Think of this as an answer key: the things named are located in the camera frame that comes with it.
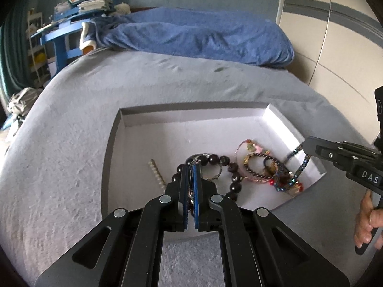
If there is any blue wooden desk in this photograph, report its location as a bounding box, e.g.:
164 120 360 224
30 0 117 78

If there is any person's right hand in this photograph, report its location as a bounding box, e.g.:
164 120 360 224
354 190 380 246

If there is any white shallow cardboard box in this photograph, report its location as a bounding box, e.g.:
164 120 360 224
101 102 327 240

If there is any stack of papers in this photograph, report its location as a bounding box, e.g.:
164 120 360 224
76 0 114 12

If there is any white pearl strand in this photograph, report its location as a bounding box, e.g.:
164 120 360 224
148 159 166 190

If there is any white plush toy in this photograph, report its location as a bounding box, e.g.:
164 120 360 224
115 2 132 15

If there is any large black bead bracelet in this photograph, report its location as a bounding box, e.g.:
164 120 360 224
172 153 243 201

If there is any black cord loop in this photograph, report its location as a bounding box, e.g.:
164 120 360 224
263 157 289 176

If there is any colourful bead bracelet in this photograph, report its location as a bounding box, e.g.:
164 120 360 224
269 176 304 196

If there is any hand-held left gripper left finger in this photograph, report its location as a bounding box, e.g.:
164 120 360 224
34 166 190 287

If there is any pink braided cord bracelet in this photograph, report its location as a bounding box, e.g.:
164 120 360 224
235 139 270 184

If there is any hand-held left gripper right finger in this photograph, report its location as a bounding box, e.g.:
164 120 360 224
193 166 350 287

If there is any dark brown small bead bracelet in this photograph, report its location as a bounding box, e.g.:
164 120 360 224
243 152 270 177

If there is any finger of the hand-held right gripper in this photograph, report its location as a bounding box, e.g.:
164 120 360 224
316 146 377 169
302 136 383 157

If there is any blue fleece blanket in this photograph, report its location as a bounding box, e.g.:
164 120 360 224
81 7 295 68

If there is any beige panelled wardrobe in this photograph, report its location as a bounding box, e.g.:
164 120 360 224
277 0 383 120

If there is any white storage rack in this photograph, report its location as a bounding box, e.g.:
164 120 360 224
25 10 50 83

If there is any dark blue bead necklace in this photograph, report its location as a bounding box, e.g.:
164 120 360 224
277 143 311 192

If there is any teal curtain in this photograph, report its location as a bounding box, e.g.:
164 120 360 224
0 6 33 96

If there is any grey white bag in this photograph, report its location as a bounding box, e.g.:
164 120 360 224
7 87 42 117

